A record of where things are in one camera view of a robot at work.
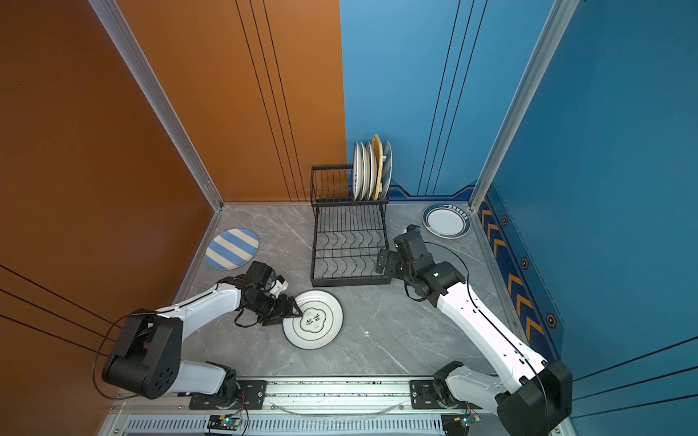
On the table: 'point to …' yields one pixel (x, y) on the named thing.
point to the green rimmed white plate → (447, 221)
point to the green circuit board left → (224, 421)
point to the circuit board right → (457, 424)
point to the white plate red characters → (371, 173)
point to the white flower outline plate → (321, 323)
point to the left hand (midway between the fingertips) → (296, 313)
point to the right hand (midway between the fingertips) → (391, 261)
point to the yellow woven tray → (378, 166)
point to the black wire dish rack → (347, 233)
